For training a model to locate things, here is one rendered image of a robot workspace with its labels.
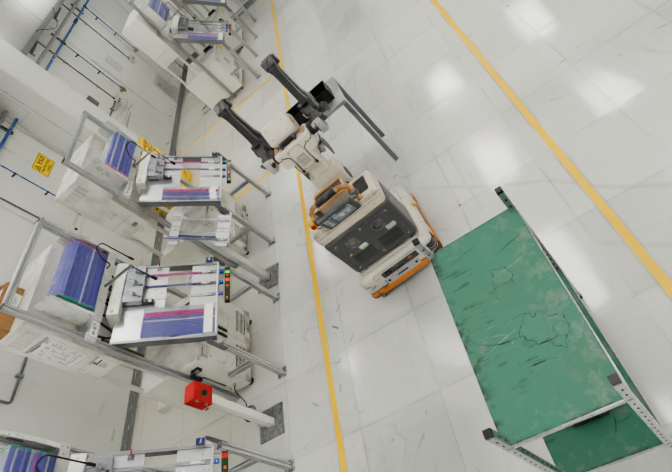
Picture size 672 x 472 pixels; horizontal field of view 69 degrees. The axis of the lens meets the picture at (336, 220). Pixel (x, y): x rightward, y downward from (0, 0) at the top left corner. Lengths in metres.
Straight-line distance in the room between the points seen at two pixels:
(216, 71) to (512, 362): 6.63
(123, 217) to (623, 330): 3.95
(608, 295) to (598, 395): 1.24
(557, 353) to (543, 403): 0.18
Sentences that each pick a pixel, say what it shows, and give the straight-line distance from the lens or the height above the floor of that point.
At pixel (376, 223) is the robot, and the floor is 0.58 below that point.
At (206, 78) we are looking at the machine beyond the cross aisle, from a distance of 7.91.
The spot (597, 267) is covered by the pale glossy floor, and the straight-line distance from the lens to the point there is 3.12.
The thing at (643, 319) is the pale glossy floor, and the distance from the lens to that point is 2.95.
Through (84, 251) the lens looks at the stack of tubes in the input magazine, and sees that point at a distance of 3.93.
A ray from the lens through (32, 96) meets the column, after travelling 6.58.
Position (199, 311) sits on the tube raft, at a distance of 3.75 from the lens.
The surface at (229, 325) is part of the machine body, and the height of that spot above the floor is 0.30.
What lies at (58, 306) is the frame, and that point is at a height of 1.60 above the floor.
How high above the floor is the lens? 2.70
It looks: 37 degrees down
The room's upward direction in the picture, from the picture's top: 50 degrees counter-clockwise
